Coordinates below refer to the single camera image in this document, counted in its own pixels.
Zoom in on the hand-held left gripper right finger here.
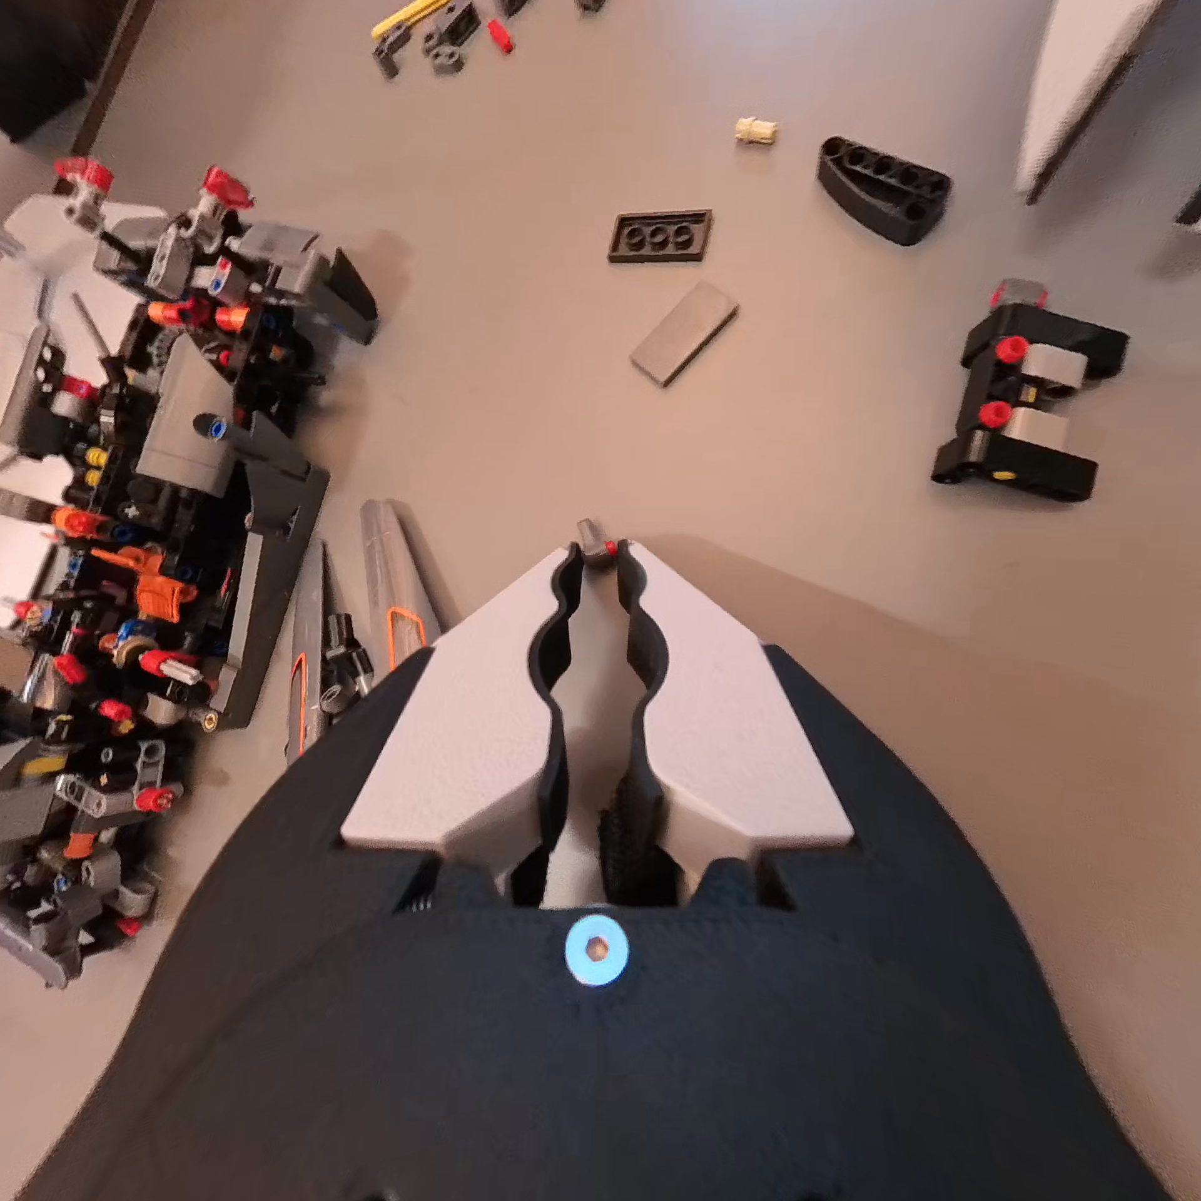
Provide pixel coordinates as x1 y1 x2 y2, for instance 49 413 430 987
615 538 856 859

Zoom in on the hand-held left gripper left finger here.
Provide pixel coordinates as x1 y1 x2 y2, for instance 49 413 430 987
341 544 585 859

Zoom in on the black lego frame assembly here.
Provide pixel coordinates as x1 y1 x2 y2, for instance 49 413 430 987
931 301 1132 503

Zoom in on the black curved lego beam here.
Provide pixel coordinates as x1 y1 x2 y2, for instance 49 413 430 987
817 135 954 247

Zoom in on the partly built lego car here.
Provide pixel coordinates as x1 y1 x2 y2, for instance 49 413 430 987
0 154 381 990

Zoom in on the grey flat lego tile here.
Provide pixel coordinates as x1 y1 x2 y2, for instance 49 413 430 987
630 280 741 387

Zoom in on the black three-hole lego plate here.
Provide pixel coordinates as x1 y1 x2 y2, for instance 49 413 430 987
607 208 716 264

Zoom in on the pile of loose lego pieces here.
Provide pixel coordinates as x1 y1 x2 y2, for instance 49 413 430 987
371 0 611 79

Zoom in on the dark printed lego box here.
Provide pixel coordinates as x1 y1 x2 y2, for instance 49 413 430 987
0 0 157 155

